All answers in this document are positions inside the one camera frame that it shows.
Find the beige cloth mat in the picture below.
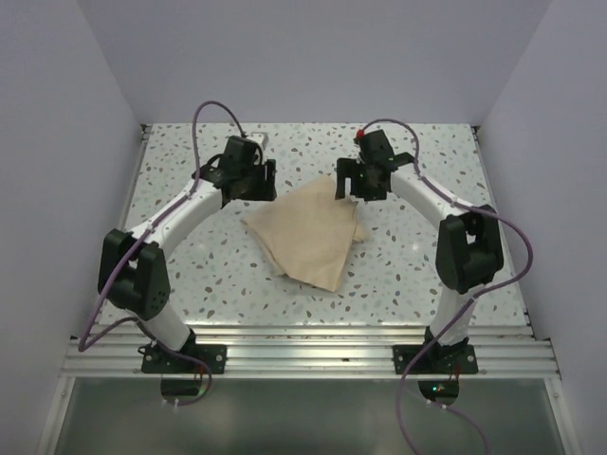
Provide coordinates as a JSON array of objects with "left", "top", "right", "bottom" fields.
[{"left": 242, "top": 174, "right": 369, "bottom": 292}]

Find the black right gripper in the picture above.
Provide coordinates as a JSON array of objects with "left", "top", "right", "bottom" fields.
[{"left": 336, "top": 157, "right": 387, "bottom": 202}]

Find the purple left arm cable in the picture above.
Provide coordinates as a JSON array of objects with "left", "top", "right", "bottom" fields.
[{"left": 78, "top": 100, "right": 248, "bottom": 409}]

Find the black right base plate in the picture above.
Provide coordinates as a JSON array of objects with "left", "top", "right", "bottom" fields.
[{"left": 392, "top": 344, "right": 479, "bottom": 374}]

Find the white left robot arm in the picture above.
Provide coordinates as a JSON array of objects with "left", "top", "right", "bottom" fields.
[{"left": 98, "top": 133, "right": 276, "bottom": 373}]

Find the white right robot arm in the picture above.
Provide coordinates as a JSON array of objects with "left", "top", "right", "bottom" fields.
[{"left": 335, "top": 130, "right": 504, "bottom": 373}]

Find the aluminium rail frame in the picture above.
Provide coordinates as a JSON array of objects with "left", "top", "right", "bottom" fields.
[{"left": 35, "top": 123, "right": 582, "bottom": 455}]

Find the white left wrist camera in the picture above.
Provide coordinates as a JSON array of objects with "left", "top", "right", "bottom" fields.
[{"left": 248, "top": 133, "right": 268, "bottom": 149}]

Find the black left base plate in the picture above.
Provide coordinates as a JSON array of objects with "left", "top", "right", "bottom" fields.
[{"left": 138, "top": 344, "right": 228, "bottom": 374}]

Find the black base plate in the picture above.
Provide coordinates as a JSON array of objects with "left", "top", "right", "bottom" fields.
[
  {"left": 138, "top": 344, "right": 228, "bottom": 374},
  {"left": 392, "top": 344, "right": 479, "bottom": 374}
]

